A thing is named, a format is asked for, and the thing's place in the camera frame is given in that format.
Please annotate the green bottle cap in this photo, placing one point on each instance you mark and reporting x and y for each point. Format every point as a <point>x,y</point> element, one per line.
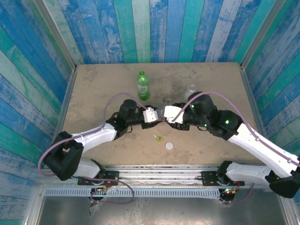
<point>159,139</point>

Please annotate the white bottle cap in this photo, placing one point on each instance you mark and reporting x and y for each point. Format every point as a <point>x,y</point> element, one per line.
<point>169,146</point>

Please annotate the clear plastic bottle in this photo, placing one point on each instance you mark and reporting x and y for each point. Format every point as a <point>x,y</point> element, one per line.
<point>191,88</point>

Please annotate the green plastic bottle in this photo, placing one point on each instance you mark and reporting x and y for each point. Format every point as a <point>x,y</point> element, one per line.
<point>143,89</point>

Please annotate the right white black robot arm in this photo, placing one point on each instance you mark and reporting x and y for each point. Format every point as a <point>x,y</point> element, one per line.
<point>257,150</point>

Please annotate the small circuit board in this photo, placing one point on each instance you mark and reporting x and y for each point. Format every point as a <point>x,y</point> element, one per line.
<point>103,189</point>
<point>229,191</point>

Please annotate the steel sheet panel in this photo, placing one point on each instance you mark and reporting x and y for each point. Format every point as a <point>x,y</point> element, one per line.
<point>164,211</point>

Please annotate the aluminium cross rail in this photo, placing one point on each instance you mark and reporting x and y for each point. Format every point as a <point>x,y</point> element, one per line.
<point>159,174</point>

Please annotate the aluminium table side rail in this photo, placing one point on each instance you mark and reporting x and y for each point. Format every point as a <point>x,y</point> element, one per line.
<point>63,105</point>
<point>250,93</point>

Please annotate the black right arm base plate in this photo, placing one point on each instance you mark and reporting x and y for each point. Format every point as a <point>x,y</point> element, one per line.
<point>207,178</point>

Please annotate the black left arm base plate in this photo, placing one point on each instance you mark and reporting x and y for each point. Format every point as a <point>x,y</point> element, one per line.
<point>112,174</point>

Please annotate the aluminium frame post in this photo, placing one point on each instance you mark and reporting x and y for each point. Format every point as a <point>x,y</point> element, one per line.
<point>260,35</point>
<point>58,39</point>

